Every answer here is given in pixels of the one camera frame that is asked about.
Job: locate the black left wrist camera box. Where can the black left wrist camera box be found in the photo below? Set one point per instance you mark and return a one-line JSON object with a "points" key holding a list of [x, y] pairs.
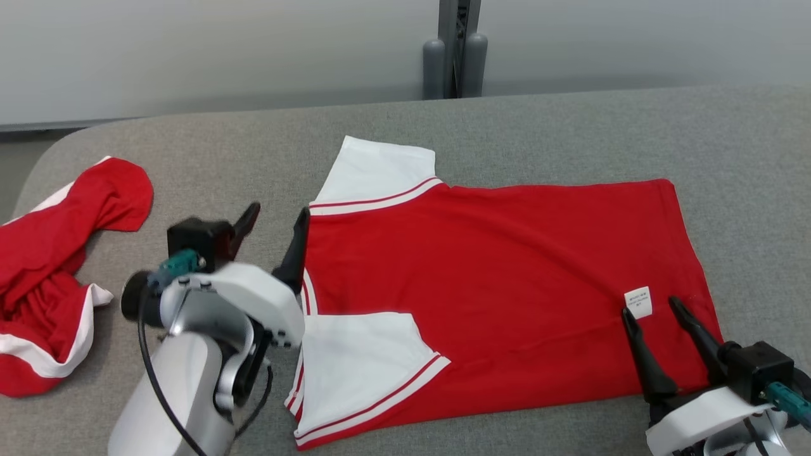
{"points": [[199, 237]]}

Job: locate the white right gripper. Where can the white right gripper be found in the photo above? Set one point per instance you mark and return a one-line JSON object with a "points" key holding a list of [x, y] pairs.
{"points": [[697, 415]]}

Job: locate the red white shorts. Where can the red white shorts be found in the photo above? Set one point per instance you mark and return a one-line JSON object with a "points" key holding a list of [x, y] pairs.
{"points": [[44, 253]]}

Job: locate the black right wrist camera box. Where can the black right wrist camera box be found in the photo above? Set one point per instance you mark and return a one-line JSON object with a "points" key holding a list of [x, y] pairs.
{"points": [[757, 370]]}

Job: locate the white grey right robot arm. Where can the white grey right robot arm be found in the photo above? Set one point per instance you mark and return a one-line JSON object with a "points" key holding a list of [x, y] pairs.
{"points": [[770, 434]]}

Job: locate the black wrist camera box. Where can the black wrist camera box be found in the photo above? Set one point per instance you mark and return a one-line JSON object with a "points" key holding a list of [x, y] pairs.
{"points": [[199, 237], [757, 370]]}

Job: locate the grey partition post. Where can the grey partition post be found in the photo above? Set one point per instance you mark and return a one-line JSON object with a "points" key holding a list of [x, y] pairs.
{"points": [[455, 50]]}

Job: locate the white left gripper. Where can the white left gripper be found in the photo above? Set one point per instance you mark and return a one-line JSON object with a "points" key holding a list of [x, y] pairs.
{"points": [[253, 288]]}

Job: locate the red white jersey shirt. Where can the red white jersey shirt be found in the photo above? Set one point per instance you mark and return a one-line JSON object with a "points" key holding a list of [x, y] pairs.
{"points": [[507, 266]]}

